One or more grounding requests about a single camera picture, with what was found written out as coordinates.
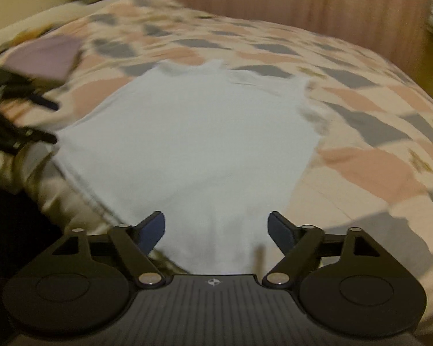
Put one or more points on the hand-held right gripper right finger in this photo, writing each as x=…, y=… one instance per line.
x=279, y=230

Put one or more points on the white tank top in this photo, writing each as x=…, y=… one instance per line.
x=198, y=144

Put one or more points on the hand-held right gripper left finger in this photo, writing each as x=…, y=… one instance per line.
x=153, y=230

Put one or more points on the patterned pink grey blanket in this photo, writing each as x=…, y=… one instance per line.
x=364, y=122

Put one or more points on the cream pillow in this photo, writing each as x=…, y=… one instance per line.
x=25, y=20

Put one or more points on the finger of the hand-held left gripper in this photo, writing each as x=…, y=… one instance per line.
x=43, y=103
x=39, y=136

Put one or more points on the purple cloth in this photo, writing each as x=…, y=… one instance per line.
x=39, y=57

